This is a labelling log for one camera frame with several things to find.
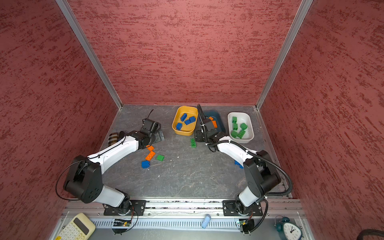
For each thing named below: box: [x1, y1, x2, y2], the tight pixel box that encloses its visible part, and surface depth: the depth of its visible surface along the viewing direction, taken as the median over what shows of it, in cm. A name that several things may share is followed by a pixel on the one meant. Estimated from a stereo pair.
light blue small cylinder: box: [201, 214, 211, 229], surface depth 70 cm
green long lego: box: [237, 129, 246, 139], surface depth 105 cm
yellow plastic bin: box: [172, 105, 199, 136], surface depth 112 cm
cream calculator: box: [55, 212, 96, 240], surface depth 68 cm
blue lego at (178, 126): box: [176, 122, 183, 131], surface depth 108 cm
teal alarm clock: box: [274, 215, 305, 240], surface depth 67 cm
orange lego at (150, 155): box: [145, 150, 156, 161], surface depth 94 cm
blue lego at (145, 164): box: [141, 160, 151, 169], surface depth 91 cm
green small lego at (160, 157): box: [156, 154, 165, 162], surface depth 94 cm
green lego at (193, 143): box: [191, 138, 197, 148], surface depth 99 cm
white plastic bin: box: [227, 112, 255, 144], surface depth 109 cm
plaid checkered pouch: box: [108, 132, 119, 147], surface depth 99 cm
